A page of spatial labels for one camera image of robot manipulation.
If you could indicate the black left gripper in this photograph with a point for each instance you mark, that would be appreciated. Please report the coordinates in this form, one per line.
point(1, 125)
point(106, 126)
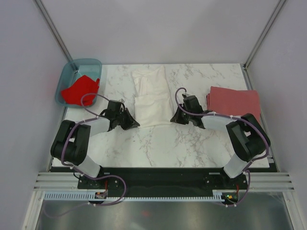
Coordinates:
point(131, 122)

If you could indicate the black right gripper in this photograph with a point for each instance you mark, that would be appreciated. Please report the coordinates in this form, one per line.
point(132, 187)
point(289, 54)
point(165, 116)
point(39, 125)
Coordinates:
point(177, 118)

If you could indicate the white t shirt red print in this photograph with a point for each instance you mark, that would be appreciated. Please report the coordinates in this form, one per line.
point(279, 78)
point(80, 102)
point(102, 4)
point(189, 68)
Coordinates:
point(153, 103)

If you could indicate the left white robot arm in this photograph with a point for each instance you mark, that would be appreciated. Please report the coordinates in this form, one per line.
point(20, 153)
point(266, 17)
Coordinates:
point(70, 145)

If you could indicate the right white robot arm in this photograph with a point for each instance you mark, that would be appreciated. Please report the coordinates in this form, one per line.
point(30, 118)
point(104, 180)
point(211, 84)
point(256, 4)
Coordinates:
point(249, 141)

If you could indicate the bright red t shirt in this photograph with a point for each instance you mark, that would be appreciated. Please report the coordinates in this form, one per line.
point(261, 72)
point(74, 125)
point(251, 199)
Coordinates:
point(83, 90)

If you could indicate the folded maroon t shirt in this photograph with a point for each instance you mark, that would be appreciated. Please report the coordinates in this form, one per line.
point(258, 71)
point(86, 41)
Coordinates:
point(232, 102)

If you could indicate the teal plastic bin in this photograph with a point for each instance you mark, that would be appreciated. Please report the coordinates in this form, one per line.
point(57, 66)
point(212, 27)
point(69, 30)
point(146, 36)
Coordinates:
point(72, 71)

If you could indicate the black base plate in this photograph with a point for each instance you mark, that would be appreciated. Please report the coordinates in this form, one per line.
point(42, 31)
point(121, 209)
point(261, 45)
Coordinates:
point(164, 181)

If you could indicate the white slotted cable duct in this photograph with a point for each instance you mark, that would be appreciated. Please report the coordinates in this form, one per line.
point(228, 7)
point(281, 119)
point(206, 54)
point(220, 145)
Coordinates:
point(94, 196)

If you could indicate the left aluminium frame post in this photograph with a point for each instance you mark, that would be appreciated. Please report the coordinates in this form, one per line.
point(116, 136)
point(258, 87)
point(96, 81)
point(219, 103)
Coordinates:
point(48, 20)

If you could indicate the aluminium frame post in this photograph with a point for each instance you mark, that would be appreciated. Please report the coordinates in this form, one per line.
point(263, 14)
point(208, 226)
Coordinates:
point(48, 20)
point(269, 24)

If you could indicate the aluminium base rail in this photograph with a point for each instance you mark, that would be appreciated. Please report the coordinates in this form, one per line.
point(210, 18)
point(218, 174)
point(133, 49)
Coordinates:
point(260, 182)

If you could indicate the right aluminium frame post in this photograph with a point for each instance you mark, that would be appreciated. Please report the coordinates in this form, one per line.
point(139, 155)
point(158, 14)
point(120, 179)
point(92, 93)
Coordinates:
point(269, 24)

